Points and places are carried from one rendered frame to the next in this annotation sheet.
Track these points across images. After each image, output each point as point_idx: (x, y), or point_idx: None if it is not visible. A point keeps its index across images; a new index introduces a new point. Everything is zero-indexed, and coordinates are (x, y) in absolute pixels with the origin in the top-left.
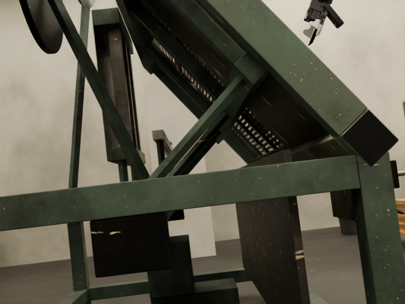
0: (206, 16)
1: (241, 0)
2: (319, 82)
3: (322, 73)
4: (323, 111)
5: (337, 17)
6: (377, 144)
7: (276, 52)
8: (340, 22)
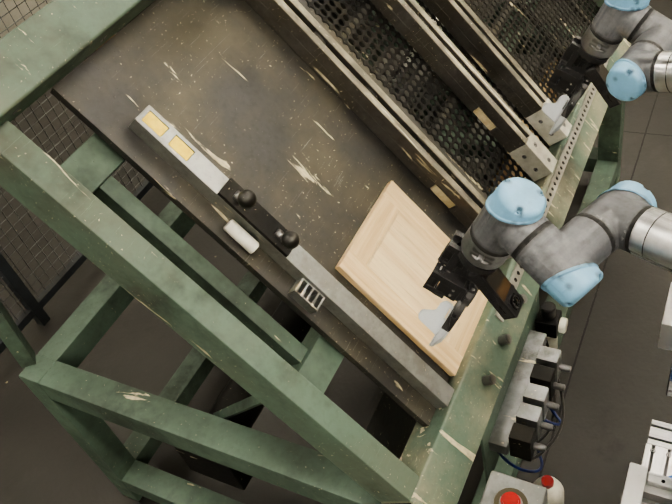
0: (244, 316)
1: (250, 376)
2: (352, 464)
3: (354, 460)
4: (359, 482)
5: (607, 94)
6: None
7: (300, 427)
8: (613, 104)
